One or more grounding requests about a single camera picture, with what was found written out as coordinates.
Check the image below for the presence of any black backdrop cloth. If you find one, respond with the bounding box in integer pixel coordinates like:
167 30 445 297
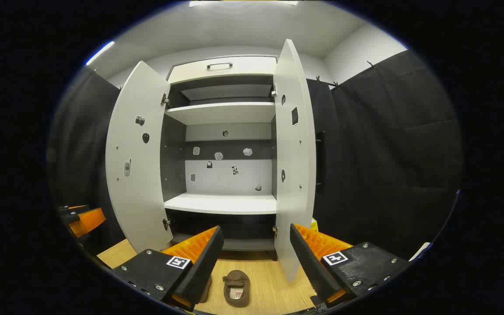
47 49 465 263

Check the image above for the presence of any brown fuzzy shoe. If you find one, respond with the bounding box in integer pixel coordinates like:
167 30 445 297
223 270 251 308
198 275 213 304

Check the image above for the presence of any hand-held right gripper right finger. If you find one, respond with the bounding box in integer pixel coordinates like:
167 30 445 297
290 223 411 310

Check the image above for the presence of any white shoe cabinet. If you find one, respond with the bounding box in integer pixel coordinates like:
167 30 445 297
160 55 279 263

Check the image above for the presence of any white cabinet door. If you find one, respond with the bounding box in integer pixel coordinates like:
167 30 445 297
105 60 175 254
273 38 318 283

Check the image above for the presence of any ceiling light strip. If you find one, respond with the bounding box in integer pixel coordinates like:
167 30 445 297
85 41 116 66

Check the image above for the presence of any white cabinet drawer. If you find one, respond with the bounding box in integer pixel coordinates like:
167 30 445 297
167 56 278 84

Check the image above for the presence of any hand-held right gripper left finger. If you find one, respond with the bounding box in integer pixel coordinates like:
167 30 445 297
111 225 225 312

